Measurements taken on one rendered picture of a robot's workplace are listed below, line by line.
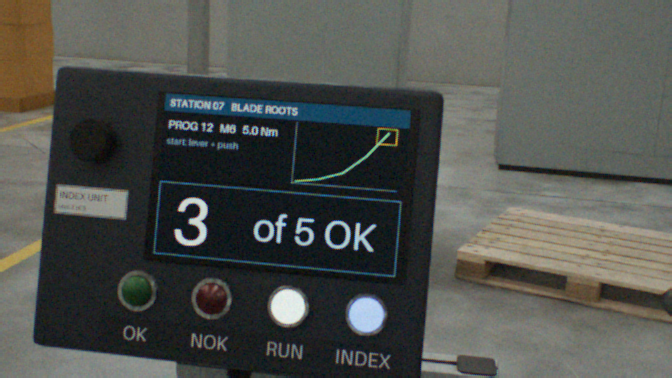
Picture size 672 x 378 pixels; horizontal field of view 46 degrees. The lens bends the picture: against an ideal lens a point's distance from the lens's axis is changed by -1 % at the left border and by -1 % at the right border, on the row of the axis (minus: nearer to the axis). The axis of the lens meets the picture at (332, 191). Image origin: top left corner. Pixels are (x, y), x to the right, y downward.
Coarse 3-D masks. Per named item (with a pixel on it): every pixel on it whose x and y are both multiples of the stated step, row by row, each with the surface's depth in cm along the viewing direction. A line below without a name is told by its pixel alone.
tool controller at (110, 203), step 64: (64, 128) 52; (128, 128) 52; (192, 128) 51; (256, 128) 51; (320, 128) 50; (384, 128) 50; (64, 192) 52; (128, 192) 52; (256, 192) 50; (320, 192) 50; (384, 192) 49; (64, 256) 52; (128, 256) 52; (256, 256) 50; (320, 256) 50; (384, 256) 49; (64, 320) 52; (128, 320) 51; (192, 320) 51; (256, 320) 50; (320, 320) 50
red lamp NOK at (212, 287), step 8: (208, 280) 51; (216, 280) 50; (200, 288) 50; (208, 288) 50; (216, 288) 50; (224, 288) 50; (192, 296) 51; (200, 296) 50; (208, 296) 50; (216, 296) 50; (224, 296) 50; (232, 296) 51; (200, 304) 50; (208, 304) 50; (216, 304) 50; (224, 304) 50; (200, 312) 51; (208, 312) 50; (216, 312) 50; (224, 312) 50
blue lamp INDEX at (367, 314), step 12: (360, 300) 49; (372, 300) 49; (348, 312) 49; (360, 312) 49; (372, 312) 49; (384, 312) 49; (348, 324) 49; (360, 324) 49; (372, 324) 49; (384, 324) 49
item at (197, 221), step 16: (160, 192) 51; (176, 192) 51; (192, 192) 51; (208, 192) 51; (224, 192) 51; (160, 208) 51; (176, 208) 51; (192, 208) 51; (208, 208) 51; (224, 208) 51; (160, 224) 51; (176, 224) 51; (192, 224) 51; (208, 224) 51; (224, 224) 51; (160, 240) 51; (176, 240) 51; (192, 240) 51; (208, 240) 51; (224, 240) 51; (176, 256) 51; (192, 256) 51; (208, 256) 51; (224, 256) 51
